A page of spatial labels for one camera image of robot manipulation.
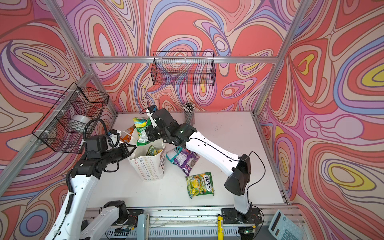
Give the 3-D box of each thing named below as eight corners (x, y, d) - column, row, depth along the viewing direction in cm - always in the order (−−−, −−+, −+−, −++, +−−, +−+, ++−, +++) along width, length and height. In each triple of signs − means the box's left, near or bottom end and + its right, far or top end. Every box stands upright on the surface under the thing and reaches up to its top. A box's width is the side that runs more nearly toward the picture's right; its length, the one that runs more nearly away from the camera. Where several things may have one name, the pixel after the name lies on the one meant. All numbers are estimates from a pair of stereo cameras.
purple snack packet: (171, 166, 91) (170, 162, 87) (183, 149, 99) (182, 146, 95) (188, 176, 87) (188, 173, 83) (199, 158, 94) (199, 154, 91)
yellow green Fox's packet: (188, 199, 80) (188, 197, 77) (185, 177, 88) (185, 175, 85) (215, 194, 82) (215, 193, 79) (210, 174, 89) (210, 171, 86)
